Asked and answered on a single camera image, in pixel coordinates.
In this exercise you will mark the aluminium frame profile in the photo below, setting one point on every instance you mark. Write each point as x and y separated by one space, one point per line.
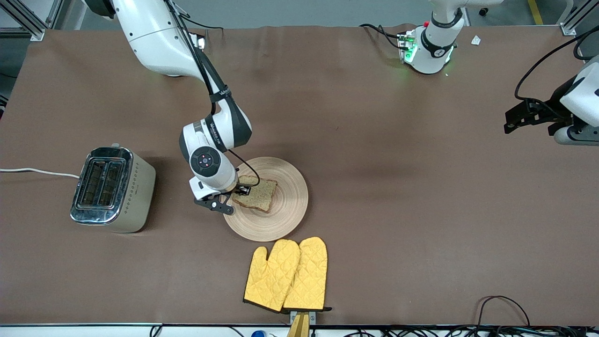
568 25
28 30

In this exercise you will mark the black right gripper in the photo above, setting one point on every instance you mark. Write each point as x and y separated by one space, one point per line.
242 190

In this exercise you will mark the white paper scrap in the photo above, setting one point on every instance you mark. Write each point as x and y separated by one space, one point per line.
476 40

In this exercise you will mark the yellow quilted oven mitt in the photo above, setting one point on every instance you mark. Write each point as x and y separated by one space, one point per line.
309 276
273 281

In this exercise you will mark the yellow floor tape strip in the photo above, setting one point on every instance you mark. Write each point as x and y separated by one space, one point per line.
536 11

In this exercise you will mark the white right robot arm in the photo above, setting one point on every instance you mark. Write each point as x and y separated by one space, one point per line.
154 42

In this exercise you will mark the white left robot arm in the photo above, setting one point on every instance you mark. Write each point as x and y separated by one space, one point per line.
435 47

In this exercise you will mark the brown table cover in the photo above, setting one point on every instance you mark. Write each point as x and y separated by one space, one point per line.
374 140

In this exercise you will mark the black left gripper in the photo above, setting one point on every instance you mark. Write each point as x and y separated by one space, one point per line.
548 113

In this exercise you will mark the blue cap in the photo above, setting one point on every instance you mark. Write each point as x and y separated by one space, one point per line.
258 333

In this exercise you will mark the brown bread slice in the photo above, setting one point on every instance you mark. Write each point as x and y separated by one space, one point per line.
262 194

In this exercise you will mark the black caster wheel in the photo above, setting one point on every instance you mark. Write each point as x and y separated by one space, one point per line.
483 10

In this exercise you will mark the round wooden plate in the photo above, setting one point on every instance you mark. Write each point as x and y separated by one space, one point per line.
290 206

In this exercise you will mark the chrome and beige toaster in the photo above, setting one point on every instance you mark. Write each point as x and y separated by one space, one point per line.
135 196

